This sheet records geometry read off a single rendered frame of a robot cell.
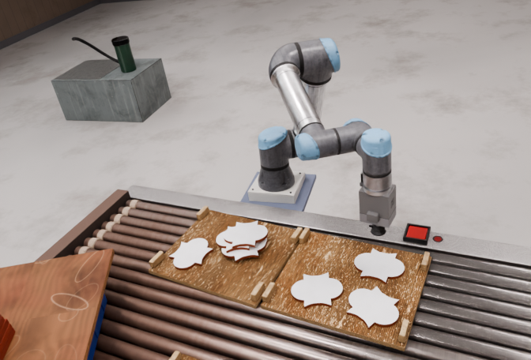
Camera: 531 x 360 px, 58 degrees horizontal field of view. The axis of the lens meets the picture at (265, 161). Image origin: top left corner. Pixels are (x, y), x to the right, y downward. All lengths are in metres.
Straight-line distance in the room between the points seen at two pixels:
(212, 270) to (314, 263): 0.32
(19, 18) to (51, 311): 9.13
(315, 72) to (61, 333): 1.06
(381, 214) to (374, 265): 0.22
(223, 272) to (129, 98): 3.67
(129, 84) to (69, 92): 0.78
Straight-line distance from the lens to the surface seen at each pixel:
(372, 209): 1.35
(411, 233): 1.66
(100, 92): 5.25
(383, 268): 1.51
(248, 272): 1.55
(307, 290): 1.45
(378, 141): 1.23
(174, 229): 1.84
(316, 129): 1.31
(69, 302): 1.52
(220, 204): 1.91
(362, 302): 1.41
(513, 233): 3.21
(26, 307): 1.58
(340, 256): 1.56
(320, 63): 1.59
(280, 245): 1.62
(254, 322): 1.44
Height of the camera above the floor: 1.99
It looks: 30 degrees down
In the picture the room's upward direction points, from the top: 9 degrees counter-clockwise
